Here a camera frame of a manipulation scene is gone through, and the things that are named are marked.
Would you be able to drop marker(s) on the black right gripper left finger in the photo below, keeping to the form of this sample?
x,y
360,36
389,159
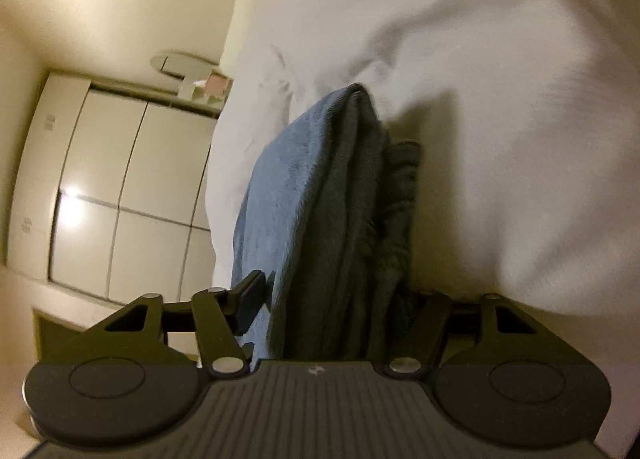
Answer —
x,y
141,371

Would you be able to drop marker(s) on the pink and white box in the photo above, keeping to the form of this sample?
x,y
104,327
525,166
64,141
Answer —
x,y
203,88

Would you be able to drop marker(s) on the white wardrobe with black trim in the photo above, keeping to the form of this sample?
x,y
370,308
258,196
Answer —
x,y
109,197

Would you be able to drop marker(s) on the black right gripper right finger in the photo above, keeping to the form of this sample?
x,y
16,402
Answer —
x,y
494,371

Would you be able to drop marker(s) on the white ceiling lamp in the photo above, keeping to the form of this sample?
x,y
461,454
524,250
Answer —
x,y
182,65

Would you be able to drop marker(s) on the blue denim jeans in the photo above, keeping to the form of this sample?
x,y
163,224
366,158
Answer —
x,y
326,217

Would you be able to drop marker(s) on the white bed sheet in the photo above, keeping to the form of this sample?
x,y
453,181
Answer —
x,y
527,112

